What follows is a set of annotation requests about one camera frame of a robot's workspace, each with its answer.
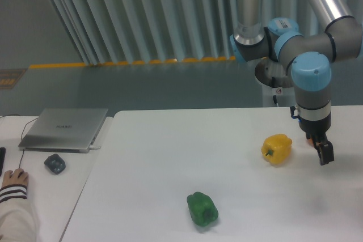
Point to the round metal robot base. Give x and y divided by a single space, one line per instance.
272 74

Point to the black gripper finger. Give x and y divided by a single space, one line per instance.
325 152

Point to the striped cream sleeve forearm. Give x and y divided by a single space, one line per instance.
17 218

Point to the green bell pepper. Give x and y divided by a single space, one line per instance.
202 209

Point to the white folding screen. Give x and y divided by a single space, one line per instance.
131 31

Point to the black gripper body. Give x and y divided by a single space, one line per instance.
316 129

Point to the yellow bell pepper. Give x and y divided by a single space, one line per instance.
276 148

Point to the black keyboard edge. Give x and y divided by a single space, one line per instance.
2 159

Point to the silver laptop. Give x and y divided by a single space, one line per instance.
64 130

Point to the person's hand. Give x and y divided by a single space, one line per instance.
17 177

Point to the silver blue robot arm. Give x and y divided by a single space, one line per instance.
305 60

